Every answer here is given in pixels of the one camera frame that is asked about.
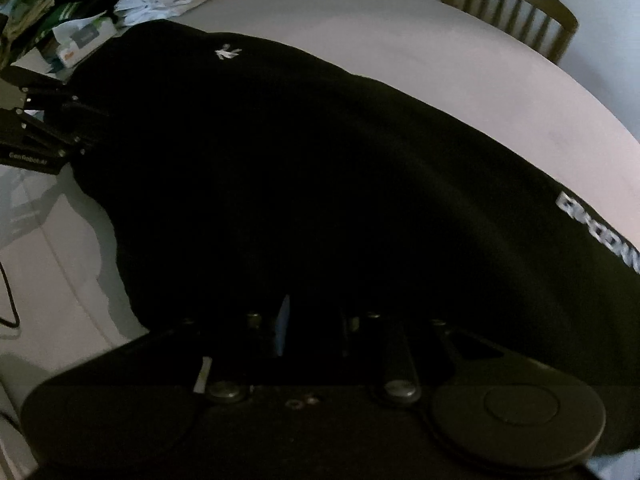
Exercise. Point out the black pants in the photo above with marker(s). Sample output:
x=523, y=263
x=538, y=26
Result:
x=325, y=185

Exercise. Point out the white and grey packet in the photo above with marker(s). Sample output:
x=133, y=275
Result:
x=82, y=40

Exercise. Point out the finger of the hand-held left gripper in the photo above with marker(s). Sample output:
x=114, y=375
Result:
x=65, y=105
x=55, y=137

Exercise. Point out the wooden slatted chair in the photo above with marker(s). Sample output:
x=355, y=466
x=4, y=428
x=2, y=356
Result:
x=565, y=25

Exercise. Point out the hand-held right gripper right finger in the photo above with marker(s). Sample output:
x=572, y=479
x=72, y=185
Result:
x=381, y=342

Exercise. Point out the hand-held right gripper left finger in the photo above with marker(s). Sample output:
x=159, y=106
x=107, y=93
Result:
x=284, y=320

